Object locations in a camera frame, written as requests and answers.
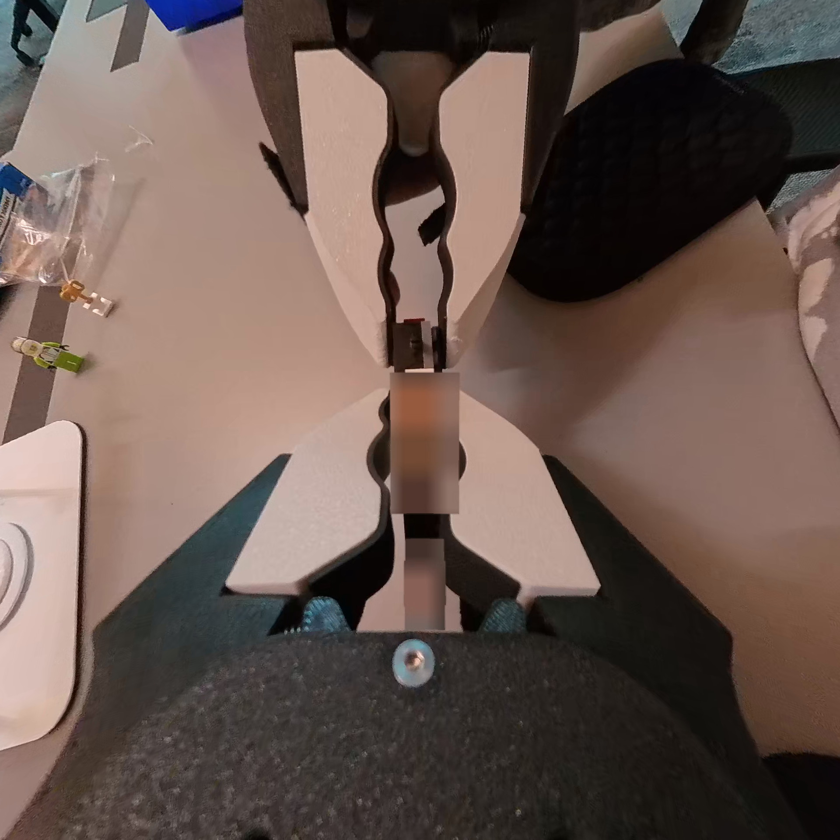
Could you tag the blue storage bin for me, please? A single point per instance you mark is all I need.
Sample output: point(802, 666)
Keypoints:
point(197, 11)

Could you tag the small gold trophy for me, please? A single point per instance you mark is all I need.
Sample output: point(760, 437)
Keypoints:
point(89, 295)

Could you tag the white book stand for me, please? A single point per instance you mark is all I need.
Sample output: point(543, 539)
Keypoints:
point(33, 591)

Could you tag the orange white lego car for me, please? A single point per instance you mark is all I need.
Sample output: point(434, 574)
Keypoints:
point(414, 344)

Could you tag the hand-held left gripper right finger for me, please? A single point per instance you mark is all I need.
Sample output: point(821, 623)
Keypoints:
point(525, 519)

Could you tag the clear plastic bag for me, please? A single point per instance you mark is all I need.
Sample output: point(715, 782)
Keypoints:
point(66, 210)

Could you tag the blue cardboard box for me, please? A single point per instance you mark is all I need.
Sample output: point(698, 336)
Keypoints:
point(11, 217)

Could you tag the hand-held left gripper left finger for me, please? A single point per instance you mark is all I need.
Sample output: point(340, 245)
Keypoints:
point(315, 512)

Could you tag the green minifigure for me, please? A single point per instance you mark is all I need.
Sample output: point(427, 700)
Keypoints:
point(50, 355)

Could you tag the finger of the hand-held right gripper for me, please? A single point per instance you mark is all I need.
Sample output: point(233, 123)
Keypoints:
point(492, 171)
point(341, 171)

